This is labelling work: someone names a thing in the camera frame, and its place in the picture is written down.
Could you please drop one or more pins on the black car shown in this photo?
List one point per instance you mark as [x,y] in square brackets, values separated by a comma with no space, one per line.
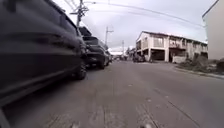
[95,53]

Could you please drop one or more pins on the dark parked vehicle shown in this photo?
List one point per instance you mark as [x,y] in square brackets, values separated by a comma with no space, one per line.
[138,58]

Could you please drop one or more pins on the grey asphalt road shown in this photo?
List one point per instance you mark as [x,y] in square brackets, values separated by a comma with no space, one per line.
[133,93]

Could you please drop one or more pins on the beige two-storey building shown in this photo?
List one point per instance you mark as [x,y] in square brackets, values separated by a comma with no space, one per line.
[156,41]

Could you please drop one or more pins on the robot's own part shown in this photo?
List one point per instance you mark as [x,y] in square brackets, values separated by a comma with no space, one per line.
[147,126]

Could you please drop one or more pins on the dark car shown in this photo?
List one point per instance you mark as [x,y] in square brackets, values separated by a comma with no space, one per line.
[33,50]

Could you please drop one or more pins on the bushes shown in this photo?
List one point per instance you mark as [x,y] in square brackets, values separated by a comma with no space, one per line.
[200,65]

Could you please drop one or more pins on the concrete kerb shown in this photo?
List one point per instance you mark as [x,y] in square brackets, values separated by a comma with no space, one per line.
[206,74]

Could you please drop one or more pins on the white building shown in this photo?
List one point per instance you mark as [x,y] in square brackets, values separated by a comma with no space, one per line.
[216,33]

